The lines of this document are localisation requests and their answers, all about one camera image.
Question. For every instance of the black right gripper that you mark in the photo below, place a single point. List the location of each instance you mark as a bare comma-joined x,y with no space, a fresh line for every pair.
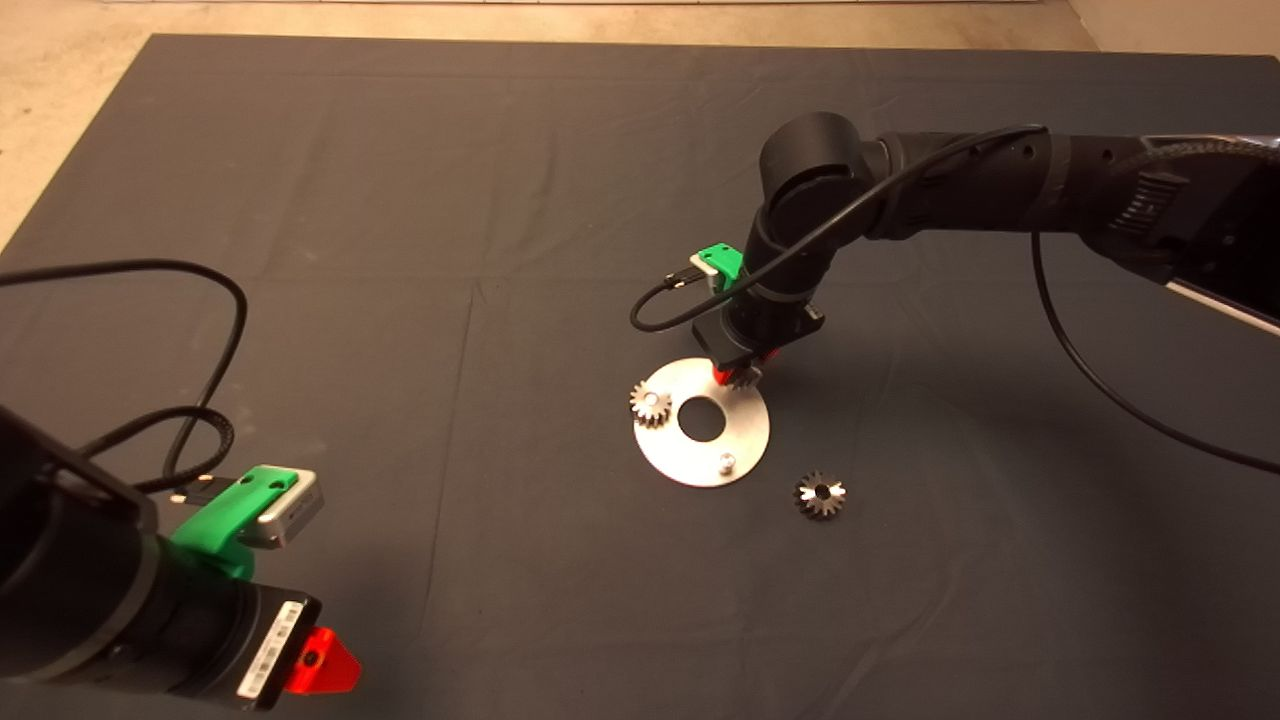
765,328

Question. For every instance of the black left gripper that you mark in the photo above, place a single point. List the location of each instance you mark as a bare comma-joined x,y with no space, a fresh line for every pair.
220,640

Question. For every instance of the small steel planetary gear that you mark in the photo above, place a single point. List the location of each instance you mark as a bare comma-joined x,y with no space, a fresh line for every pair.
743,378
808,501
645,413

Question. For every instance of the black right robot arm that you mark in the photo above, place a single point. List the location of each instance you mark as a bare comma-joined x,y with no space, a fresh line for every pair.
1000,185

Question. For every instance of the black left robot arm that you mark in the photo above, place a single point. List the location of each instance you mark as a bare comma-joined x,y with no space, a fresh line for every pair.
60,580

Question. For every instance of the round metal carrier plate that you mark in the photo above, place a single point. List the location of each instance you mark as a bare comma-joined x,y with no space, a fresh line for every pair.
700,465

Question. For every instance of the dark grey table cloth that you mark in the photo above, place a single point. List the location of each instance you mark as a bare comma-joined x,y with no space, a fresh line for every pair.
500,200

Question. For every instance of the silver right camera box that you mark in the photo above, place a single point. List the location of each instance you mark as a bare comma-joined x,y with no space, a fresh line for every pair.
705,272

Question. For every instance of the silver camera box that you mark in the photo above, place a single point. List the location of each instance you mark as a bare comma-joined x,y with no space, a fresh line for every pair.
295,508
705,272

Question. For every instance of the green right camera mount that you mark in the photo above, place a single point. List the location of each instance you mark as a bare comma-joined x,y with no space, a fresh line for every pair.
725,262

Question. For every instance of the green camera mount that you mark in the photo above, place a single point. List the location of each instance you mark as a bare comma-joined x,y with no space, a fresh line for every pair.
220,515
725,262

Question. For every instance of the silver left camera box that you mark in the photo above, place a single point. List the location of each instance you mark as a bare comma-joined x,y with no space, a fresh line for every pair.
295,508

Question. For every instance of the green left camera mount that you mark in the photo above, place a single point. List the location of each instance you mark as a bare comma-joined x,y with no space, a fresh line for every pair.
220,515

